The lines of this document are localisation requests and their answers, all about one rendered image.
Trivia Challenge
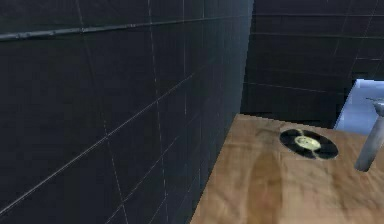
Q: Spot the wooden counter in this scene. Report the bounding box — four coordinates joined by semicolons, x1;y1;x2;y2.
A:
189;113;384;224

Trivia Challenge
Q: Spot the pale blue white fixture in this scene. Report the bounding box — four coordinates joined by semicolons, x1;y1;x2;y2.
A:
333;78;384;136

